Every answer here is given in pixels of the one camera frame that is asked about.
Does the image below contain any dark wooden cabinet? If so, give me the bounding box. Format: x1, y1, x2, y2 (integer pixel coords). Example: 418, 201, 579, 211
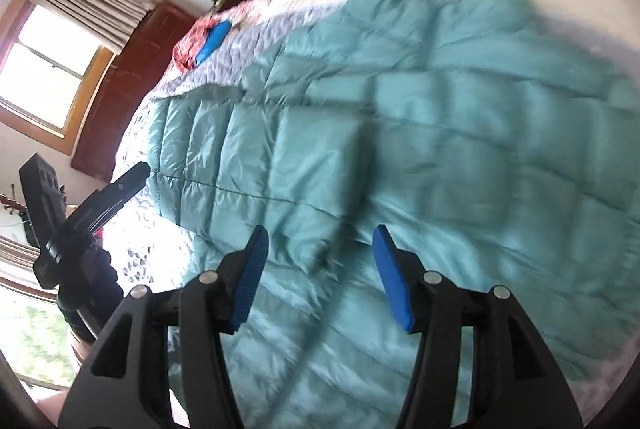
71, 2, 198, 184

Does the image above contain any brown guitar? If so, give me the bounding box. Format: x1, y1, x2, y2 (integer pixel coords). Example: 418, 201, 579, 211
0, 194, 28, 216

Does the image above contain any wooden framed window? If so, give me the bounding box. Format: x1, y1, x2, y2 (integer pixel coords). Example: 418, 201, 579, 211
0, 2, 113, 155

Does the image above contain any blue pouch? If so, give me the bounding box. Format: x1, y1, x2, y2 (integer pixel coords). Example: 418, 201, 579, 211
195, 20, 232, 66

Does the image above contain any red patterned cloth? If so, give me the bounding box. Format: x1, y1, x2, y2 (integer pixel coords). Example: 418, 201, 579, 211
172, 0, 281, 72

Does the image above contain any teal down jacket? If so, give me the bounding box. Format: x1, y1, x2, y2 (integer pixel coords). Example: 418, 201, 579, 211
150, 0, 640, 429

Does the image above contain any striped beige curtain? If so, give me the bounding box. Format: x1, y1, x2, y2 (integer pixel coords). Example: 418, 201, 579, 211
27, 0, 156, 55

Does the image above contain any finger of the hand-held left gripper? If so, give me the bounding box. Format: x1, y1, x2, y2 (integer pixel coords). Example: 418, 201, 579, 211
75, 162, 151, 233

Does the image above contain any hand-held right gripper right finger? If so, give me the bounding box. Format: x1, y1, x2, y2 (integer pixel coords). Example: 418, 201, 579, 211
372, 224, 585, 429

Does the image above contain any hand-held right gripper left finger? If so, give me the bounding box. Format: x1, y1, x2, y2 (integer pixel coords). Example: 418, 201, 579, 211
59, 225, 270, 429

